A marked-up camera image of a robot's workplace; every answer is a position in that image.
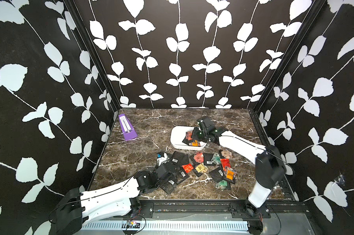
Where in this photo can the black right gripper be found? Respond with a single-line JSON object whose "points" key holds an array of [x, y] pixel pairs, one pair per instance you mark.
{"points": [[197, 134]]}

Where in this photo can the orange label tea bag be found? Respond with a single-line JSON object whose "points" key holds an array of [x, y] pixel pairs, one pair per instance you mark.
{"points": [[196, 143]]}

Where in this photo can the red label tea bag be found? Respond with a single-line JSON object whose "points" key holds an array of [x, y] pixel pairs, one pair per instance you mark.
{"points": [[188, 136]]}

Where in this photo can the yellow oolong tea bag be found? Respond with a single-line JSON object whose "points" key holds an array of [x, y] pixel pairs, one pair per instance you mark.
{"points": [[201, 168]]}

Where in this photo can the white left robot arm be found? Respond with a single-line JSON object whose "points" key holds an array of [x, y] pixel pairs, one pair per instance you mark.
{"points": [[78, 208]]}

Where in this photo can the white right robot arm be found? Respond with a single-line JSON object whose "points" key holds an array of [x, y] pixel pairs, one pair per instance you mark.
{"points": [[269, 165]]}

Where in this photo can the black tea bag barcode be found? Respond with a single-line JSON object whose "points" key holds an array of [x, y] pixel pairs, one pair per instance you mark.
{"points": [[207, 159]]}

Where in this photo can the pink red tea bag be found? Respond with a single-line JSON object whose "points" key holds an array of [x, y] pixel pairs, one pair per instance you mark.
{"points": [[198, 157]]}

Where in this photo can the green jasmine tea bag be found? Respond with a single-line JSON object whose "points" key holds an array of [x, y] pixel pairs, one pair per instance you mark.
{"points": [[216, 159]]}

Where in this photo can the white storage box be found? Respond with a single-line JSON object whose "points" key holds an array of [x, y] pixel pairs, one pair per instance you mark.
{"points": [[178, 135]]}

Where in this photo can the beige tea bag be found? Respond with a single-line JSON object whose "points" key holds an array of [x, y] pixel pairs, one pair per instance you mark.
{"points": [[225, 154]]}

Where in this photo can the shiny red tea bag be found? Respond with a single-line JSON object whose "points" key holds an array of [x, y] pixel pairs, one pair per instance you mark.
{"points": [[225, 163]]}

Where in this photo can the large black tea bag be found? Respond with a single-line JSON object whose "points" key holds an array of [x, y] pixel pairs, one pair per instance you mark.
{"points": [[179, 159]]}

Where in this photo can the orange red foil tea bag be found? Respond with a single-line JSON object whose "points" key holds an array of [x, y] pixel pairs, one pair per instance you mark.
{"points": [[187, 168]]}

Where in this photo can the black green tea bag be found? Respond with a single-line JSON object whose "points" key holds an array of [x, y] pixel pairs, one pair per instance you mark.
{"points": [[223, 185]]}

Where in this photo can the purple metronome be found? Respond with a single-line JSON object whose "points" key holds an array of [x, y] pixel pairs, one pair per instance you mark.
{"points": [[127, 128]]}

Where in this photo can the white cable duct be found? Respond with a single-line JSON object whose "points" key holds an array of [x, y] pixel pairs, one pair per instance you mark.
{"points": [[175, 226]]}

